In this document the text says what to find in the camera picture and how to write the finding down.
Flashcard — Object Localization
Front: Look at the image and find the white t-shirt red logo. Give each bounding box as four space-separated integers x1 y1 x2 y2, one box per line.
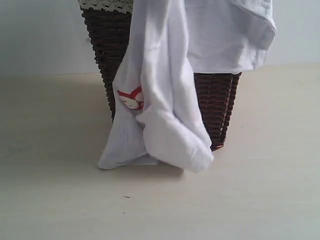
98 0 277 173

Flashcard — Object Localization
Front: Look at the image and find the dark brown wicker basket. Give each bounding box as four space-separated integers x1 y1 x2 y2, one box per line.
80 6 241 151

